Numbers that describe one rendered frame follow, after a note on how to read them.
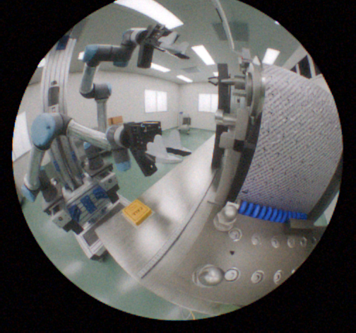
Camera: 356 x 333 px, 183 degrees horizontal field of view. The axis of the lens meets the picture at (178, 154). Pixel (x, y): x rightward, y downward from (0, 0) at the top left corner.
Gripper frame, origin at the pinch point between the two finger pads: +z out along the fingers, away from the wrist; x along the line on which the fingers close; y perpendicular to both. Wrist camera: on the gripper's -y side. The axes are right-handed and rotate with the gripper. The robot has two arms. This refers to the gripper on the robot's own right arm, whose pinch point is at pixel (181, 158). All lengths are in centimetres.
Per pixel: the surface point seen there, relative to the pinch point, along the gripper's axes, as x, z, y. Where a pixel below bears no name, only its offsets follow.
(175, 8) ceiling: 75, -52, 171
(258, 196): -0.3, 18.3, -3.8
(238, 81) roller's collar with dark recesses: 27.9, 9.7, 24.2
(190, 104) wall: 556, -264, 39
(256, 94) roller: 0.6, 12.8, 14.2
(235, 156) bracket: 7.8, 11.1, 0.1
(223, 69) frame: 33.0, 2.9, 31.5
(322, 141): -0.3, 28.2, 10.8
